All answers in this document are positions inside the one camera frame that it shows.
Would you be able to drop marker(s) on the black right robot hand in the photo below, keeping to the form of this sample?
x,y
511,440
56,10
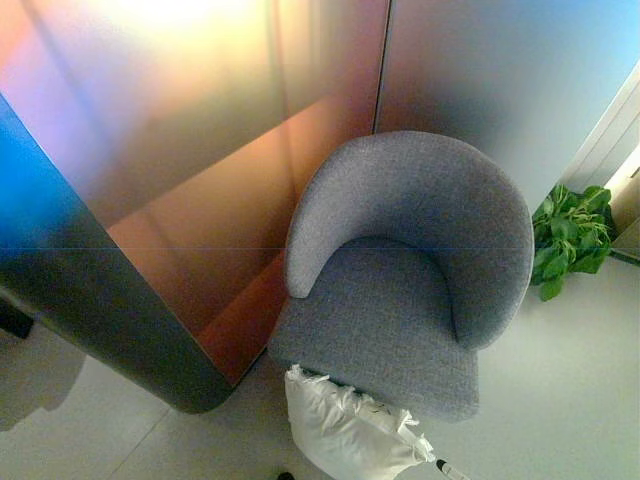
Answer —
x,y
450,471

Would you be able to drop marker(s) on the white fringed pillow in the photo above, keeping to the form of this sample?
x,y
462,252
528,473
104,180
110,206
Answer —
x,y
345,430

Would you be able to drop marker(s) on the grey fabric armchair sofa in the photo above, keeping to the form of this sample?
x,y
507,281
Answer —
x,y
400,300

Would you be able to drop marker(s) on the green leafy potted plant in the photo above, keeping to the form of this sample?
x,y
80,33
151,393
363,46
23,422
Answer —
x,y
570,240

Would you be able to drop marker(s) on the curved dark partition with orange side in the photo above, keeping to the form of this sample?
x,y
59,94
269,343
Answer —
x,y
125,300

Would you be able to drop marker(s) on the black furniture leg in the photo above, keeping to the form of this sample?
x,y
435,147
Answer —
x,y
15,320

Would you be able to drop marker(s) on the white door frame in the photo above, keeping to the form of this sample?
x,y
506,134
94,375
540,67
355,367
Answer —
x,y
595,145

